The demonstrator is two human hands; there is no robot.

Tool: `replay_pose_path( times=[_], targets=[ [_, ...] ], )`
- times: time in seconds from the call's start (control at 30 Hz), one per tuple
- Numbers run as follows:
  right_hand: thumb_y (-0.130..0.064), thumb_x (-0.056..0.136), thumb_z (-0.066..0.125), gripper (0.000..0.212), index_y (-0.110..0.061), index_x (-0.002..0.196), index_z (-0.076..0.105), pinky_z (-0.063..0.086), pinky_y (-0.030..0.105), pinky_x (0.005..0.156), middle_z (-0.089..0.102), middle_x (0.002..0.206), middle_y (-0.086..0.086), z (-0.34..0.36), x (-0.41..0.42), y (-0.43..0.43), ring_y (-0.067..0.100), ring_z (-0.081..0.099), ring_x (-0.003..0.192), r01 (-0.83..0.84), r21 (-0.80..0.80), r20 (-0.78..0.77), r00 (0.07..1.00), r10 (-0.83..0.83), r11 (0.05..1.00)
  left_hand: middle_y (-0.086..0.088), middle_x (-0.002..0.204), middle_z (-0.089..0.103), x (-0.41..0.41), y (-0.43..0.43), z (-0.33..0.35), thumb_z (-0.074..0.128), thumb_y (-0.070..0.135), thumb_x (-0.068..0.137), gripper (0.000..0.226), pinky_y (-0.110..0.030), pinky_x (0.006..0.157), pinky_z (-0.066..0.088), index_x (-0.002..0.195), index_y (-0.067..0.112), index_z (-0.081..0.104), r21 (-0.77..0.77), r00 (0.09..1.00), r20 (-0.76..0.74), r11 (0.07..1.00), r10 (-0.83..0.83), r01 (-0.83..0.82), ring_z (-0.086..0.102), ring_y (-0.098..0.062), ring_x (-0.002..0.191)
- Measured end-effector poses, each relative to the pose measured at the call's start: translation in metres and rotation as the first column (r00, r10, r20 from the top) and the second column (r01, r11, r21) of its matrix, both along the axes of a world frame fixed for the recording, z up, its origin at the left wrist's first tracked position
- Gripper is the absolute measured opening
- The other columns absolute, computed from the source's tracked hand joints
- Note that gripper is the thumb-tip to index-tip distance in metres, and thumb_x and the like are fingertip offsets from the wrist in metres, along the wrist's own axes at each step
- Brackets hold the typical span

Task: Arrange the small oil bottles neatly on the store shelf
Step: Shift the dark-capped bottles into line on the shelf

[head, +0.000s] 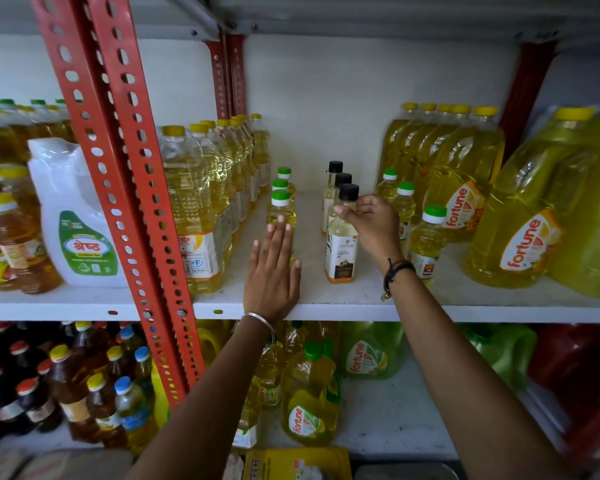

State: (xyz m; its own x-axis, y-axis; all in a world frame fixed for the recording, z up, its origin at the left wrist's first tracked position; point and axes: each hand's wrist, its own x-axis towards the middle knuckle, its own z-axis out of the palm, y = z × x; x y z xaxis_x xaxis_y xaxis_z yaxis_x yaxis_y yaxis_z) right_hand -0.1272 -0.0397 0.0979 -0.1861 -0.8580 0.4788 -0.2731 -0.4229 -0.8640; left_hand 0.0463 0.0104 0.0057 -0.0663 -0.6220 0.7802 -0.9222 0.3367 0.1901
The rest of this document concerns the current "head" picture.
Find black-cap oil bottle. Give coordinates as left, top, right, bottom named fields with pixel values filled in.
left=327, top=172, right=353, bottom=218
left=325, top=183, right=360, bottom=285
left=321, top=160, right=345, bottom=235

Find silver bangle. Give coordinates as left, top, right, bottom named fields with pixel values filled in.
left=242, top=312, right=277, bottom=348

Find Fortune bottle shelf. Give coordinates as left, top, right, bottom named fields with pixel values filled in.
left=281, top=340, right=342, bottom=447

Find person's left forearm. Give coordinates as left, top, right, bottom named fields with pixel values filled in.
left=125, top=317, right=281, bottom=480

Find white jug with green label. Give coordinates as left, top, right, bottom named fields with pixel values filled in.
left=27, top=137, right=129, bottom=289

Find yellow package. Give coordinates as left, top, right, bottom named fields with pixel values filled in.
left=242, top=447, right=353, bottom=480

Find white shelf board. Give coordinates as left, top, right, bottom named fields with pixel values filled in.
left=0, top=282, right=141, bottom=322
left=129, top=0, right=600, bottom=45
left=192, top=189, right=600, bottom=325
left=257, top=344, right=600, bottom=461

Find black cord bracelet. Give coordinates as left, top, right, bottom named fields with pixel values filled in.
left=379, top=258, right=417, bottom=302

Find cluster of dark mixed-cap bottles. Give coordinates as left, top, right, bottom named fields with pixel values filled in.
left=0, top=320, right=159, bottom=455

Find person's left hand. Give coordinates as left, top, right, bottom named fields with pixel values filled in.
left=242, top=216, right=303, bottom=328

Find person's right hand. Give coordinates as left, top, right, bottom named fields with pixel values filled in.
left=333, top=194, right=403, bottom=275

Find large yellow-cap oil jug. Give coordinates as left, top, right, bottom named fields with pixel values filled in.
left=462, top=106, right=599, bottom=289

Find cluster of amber oil bottles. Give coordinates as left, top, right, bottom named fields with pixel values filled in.
left=0, top=163, right=65, bottom=295

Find yellow jug with handle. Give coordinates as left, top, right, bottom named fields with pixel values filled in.
left=195, top=319, right=241, bottom=368

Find person's right forearm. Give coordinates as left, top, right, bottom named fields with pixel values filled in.
left=389, top=268, right=571, bottom=480

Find red containers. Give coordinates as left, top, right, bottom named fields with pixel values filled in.
left=527, top=323, right=600, bottom=461

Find red perforated shelf post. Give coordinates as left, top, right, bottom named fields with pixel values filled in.
left=499, top=40, right=559, bottom=163
left=225, top=33, right=249, bottom=118
left=27, top=0, right=191, bottom=411
left=82, top=0, right=207, bottom=391
left=203, top=39, right=231, bottom=121

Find huge yellow oil jug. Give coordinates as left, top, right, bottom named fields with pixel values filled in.
left=549, top=110, right=600, bottom=301

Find row of yellow-cap oil bottles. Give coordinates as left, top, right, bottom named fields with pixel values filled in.
left=159, top=113, right=272, bottom=295

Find tiny yellow oil bottle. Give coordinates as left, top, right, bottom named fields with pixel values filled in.
left=257, top=342, right=285, bottom=408

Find row of pale green-cap bottles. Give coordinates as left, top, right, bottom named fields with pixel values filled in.
left=0, top=98, right=77, bottom=165

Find green Fortune jug shelf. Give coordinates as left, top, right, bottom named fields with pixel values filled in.
left=337, top=322, right=405, bottom=381

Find grey tray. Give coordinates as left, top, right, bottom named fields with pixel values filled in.
left=353, top=462, right=461, bottom=480

